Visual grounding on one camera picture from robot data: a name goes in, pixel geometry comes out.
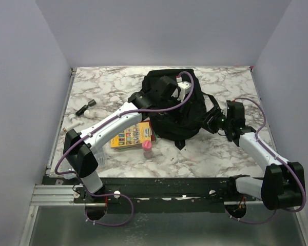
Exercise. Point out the black mounting rail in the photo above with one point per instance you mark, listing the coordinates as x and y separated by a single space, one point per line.
163 195

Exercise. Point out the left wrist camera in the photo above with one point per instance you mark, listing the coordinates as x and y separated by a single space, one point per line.
182 90

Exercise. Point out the yellow picture book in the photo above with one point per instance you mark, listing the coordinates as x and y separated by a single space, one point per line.
133 137

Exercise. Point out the black backpack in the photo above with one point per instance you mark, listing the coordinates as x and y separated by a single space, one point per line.
184 122

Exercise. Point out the white pipe fitting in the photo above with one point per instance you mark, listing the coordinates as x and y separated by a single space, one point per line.
77 120

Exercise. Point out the dark red book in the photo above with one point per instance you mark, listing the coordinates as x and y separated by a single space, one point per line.
153 133

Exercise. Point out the aluminium frame rail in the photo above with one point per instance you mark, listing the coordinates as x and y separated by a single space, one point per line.
52 195

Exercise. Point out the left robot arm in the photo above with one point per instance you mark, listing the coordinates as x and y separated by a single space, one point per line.
137 108

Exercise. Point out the black cylinder tool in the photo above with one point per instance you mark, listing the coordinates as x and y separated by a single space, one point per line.
85 107

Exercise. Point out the pink lidded bottle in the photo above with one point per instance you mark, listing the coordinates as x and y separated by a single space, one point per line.
147 149

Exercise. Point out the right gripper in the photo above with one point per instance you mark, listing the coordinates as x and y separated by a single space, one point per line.
215 112

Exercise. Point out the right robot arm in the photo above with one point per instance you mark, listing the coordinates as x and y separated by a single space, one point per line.
283 184

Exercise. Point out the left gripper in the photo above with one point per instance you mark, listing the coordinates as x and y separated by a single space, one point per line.
174 95

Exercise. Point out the clear plastic box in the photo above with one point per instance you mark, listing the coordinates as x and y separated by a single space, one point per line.
84 162

